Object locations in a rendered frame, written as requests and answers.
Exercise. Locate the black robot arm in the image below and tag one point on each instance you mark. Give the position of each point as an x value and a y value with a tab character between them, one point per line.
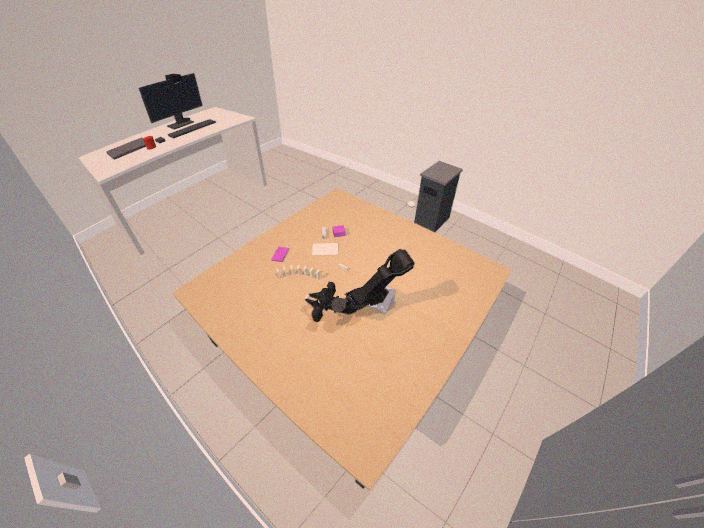
373	292

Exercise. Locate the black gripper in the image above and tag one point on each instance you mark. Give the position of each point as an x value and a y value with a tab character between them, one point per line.
317	311

